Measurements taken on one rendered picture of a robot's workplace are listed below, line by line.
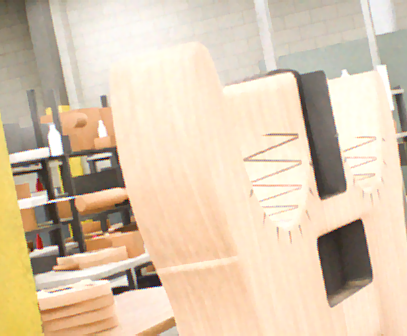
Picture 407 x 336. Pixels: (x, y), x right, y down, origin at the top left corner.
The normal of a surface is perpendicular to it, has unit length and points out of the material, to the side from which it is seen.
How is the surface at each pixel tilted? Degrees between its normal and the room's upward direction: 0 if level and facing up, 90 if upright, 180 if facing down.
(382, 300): 90
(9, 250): 90
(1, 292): 90
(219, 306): 105
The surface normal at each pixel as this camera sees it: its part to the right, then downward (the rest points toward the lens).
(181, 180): -0.32, 0.24
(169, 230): -0.26, 0.44
